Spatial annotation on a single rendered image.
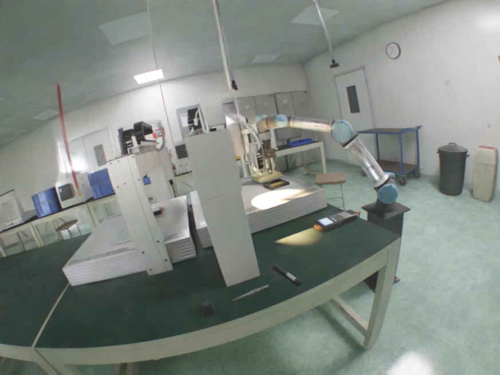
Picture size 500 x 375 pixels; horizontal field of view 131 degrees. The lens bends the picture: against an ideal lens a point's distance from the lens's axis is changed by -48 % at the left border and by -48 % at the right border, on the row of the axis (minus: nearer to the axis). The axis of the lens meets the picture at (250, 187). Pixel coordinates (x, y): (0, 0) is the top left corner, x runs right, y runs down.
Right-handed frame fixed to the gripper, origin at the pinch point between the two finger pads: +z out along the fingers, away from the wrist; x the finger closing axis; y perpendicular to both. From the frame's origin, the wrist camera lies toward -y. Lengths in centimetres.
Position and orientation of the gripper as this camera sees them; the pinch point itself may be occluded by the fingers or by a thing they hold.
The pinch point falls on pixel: (270, 171)
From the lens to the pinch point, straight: 141.3
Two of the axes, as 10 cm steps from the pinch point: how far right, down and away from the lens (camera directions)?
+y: 3.0, 2.0, -9.3
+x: 9.3, -2.6, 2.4
